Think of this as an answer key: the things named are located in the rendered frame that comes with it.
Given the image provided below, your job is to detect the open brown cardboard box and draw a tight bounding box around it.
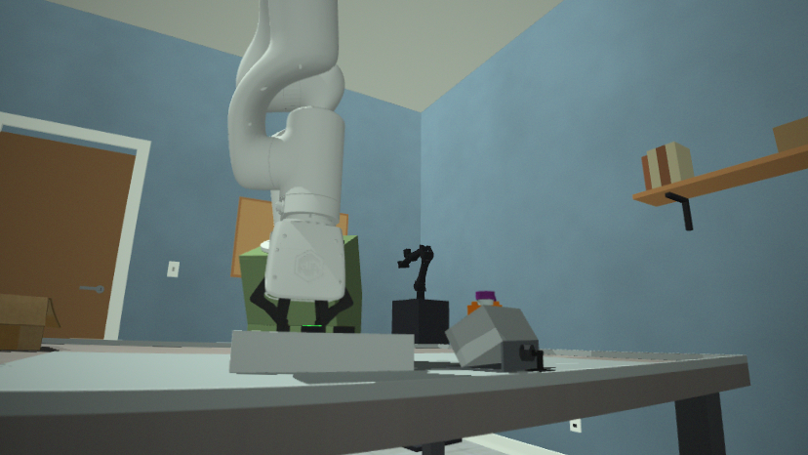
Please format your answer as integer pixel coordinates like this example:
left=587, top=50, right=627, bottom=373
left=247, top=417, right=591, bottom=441
left=0, top=294, right=61, bottom=351

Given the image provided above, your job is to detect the white key housing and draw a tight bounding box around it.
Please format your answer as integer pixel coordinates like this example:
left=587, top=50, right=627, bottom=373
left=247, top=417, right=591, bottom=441
left=445, top=305, right=555, bottom=373

